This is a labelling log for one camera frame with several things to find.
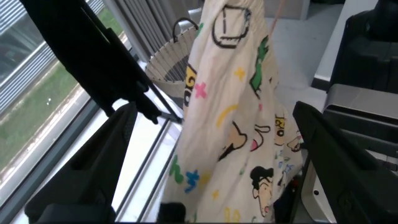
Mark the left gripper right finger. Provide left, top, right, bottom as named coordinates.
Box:
left=292, top=100, right=398, bottom=223

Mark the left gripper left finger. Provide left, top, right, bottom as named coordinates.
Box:
left=24, top=101, right=138, bottom=223

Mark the black garment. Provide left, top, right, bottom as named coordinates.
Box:
left=18, top=0, right=162, bottom=125

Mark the cream printed garment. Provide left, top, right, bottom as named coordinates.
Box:
left=160, top=0, right=305, bottom=223

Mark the pink clothes hanger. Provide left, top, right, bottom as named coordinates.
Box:
left=267, top=0, right=285, bottom=38

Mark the black clothes rack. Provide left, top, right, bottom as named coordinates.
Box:
left=80, top=6, right=185, bottom=223

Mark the white laundry basket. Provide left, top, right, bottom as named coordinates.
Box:
left=144, top=17, right=200, bottom=100

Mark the window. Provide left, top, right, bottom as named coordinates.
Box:
left=0, top=0, right=137, bottom=223

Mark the beige curtain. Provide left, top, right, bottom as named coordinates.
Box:
left=102, top=0, right=206, bottom=63

